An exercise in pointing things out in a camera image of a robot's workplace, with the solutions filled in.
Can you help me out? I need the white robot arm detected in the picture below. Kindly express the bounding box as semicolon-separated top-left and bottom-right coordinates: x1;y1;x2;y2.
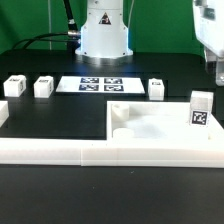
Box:
76;0;224;86

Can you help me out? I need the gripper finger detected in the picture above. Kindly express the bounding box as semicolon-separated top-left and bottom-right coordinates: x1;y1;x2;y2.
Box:
204;49;216;74
216;58;224;86

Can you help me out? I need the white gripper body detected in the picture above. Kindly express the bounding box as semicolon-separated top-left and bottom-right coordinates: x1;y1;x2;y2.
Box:
192;0;224;57

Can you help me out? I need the white marker tag plate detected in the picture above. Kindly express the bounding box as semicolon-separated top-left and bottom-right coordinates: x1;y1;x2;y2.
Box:
56;76;145;94

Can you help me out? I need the white U-shaped obstacle fence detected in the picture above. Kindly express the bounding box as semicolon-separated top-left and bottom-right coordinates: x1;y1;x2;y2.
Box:
0;100;224;169

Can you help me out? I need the white square table top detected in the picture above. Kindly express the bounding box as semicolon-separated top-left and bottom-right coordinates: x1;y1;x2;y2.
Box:
106;101;224;142

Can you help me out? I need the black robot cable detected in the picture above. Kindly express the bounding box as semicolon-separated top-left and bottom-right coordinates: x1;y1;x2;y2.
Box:
11;0;83;51

